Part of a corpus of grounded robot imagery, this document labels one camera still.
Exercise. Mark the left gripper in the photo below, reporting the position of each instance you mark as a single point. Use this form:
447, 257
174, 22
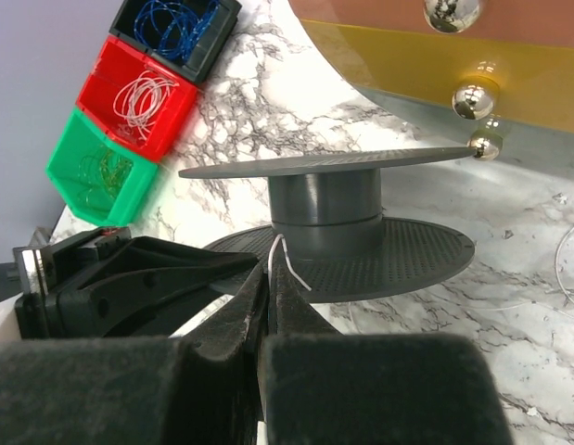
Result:
142, 276

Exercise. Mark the cream cylindrical drawer cabinet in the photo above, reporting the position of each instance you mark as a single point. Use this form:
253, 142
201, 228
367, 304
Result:
493, 75

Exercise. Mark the green storage bin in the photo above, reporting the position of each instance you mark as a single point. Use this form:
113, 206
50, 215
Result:
102, 182

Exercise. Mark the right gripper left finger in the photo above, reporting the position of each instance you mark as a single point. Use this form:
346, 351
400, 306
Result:
235, 326

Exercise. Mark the red storage bin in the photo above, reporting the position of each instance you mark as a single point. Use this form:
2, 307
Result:
136, 101

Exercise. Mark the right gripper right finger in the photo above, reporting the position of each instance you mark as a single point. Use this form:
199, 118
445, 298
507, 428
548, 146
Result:
289, 312

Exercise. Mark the black cable spool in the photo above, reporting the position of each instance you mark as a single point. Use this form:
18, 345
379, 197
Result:
329, 210

